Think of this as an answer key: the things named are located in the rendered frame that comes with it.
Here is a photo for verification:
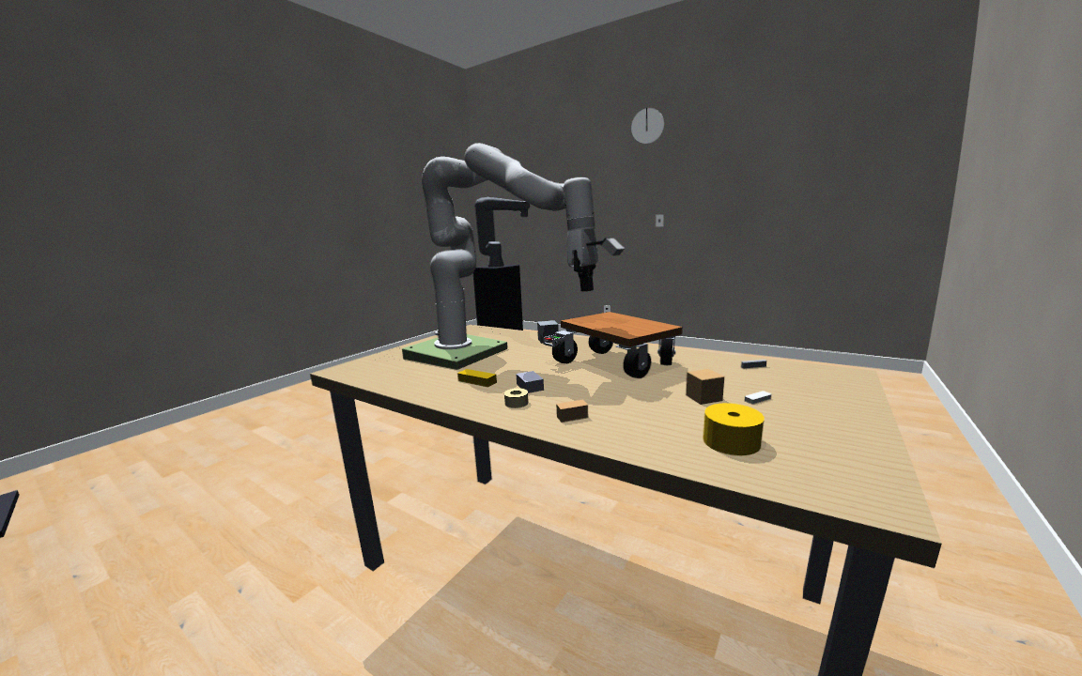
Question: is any yellow cylinder with center hole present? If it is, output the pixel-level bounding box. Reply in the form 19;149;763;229
703;403;764;455

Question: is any tan cardboard box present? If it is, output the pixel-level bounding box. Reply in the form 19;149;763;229
686;369;725;405

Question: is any tan wooden block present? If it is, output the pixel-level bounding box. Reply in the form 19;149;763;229
556;400;588;423

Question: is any cream ring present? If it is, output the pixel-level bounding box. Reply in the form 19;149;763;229
504;389;529;408

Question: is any yellow flat bar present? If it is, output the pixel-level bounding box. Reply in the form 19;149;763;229
457;369;497;387

